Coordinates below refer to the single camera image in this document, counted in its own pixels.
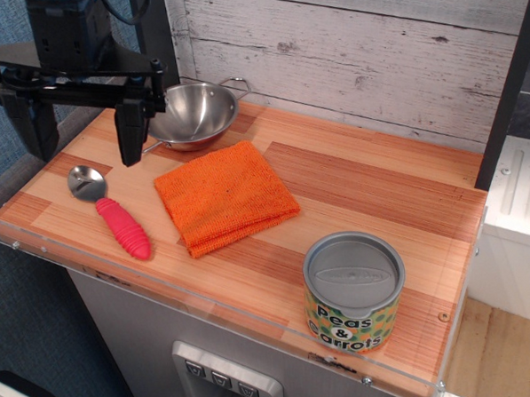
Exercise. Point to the grey toy fridge cabinet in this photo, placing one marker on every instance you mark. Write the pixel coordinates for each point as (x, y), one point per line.
(246, 338)

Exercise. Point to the orange cloth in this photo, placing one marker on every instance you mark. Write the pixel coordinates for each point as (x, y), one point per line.
(223, 197)

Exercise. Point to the spoon with pink handle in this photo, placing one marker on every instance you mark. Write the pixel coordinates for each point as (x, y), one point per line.
(88, 184)

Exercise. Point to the peas and carrots can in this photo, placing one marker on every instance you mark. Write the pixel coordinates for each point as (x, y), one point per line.
(352, 285)

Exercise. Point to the stainless steel bowl with handles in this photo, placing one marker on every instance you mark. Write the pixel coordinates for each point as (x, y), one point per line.
(196, 115)

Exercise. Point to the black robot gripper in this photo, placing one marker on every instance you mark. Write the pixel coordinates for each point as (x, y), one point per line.
(73, 38)

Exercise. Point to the dark vertical frame post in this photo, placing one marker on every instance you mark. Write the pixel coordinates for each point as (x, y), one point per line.
(157, 39)

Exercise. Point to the dark right frame post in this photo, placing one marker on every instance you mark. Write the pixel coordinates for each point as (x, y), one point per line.
(507, 103)

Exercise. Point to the white toy sink unit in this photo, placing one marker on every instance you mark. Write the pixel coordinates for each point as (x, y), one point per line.
(500, 269)

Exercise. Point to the clear acrylic counter guard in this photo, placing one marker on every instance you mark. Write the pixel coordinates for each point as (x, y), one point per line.
(433, 229)

